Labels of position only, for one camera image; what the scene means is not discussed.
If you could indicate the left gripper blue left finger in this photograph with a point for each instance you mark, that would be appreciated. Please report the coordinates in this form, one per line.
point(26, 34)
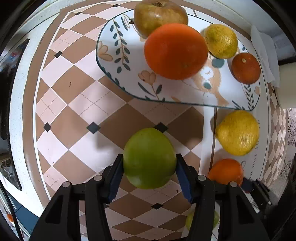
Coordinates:
point(112, 176)

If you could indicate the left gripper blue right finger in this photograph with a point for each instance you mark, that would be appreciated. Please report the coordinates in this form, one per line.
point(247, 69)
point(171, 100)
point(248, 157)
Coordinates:
point(186, 179)

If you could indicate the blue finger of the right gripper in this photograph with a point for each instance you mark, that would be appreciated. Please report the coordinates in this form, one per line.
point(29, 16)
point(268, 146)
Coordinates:
point(259, 192)

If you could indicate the orange tangerine front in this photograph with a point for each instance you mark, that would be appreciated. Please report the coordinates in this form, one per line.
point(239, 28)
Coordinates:
point(225, 171)

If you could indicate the orange tangerine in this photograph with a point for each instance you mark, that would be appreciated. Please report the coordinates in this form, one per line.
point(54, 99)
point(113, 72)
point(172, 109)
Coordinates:
point(225, 171)
point(175, 51)

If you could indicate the green apple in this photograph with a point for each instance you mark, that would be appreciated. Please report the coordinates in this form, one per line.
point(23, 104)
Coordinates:
point(149, 159)
point(189, 219)

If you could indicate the green apple front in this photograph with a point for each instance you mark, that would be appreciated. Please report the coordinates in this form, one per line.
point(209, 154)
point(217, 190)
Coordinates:
point(189, 219)

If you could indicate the large yellow orange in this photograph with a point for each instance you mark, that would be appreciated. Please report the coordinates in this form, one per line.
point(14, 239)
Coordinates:
point(238, 133)

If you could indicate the dark red-orange tangerine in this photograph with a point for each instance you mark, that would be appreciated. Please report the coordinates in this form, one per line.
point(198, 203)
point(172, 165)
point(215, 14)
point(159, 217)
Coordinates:
point(245, 68)

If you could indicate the yellow citrus fruit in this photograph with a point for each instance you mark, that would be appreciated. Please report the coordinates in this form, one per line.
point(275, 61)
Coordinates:
point(221, 41)

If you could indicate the brown apple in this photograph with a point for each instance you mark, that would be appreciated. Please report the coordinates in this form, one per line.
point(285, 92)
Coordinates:
point(149, 15)

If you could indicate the checkered counter mat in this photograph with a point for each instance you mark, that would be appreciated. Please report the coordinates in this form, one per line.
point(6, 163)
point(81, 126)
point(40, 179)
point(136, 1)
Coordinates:
point(76, 121)

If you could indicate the blue cabinet door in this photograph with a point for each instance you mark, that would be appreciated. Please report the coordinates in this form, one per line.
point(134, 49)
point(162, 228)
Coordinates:
point(26, 218)

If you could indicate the cream utensil holder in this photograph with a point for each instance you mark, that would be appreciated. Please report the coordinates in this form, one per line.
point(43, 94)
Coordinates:
point(287, 91)

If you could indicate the floral ceramic plate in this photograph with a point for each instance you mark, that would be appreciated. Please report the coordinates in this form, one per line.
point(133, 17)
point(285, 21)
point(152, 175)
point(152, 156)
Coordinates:
point(120, 55)

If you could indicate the white paper towel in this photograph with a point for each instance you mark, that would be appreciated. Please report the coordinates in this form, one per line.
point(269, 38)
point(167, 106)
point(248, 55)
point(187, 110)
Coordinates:
point(265, 49)

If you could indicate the black gas stove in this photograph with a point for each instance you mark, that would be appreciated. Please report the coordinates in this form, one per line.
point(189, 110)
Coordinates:
point(8, 72)

